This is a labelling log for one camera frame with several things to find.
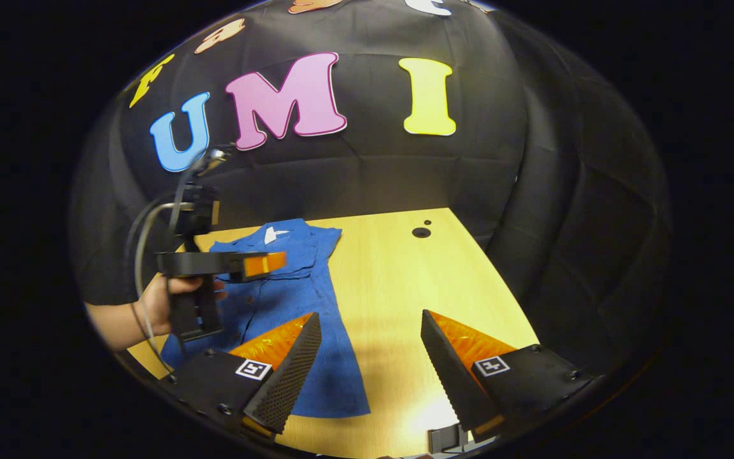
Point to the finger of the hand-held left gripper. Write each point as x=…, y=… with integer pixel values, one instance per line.
x=265, y=263

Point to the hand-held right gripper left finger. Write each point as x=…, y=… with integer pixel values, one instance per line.
x=290, y=376

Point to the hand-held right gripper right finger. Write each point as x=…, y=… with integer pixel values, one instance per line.
x=453, y=376

